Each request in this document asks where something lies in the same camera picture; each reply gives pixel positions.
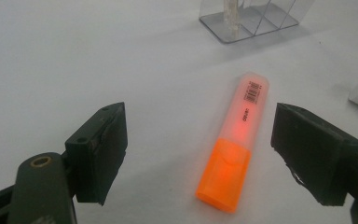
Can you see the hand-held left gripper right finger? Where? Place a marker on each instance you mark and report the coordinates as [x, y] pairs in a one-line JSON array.
[[313, 152]]

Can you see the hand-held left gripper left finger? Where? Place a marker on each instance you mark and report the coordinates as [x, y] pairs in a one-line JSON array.
[[101, 152]]

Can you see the orange highlighter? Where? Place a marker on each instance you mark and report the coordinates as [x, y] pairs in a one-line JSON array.
[[236, 146]]

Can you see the clear acrylic organizer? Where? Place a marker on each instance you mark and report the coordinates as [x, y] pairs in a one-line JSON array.
[[254, 21]]

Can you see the clear ballpoint pen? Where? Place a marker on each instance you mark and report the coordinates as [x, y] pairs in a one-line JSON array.
[[231, 18]]

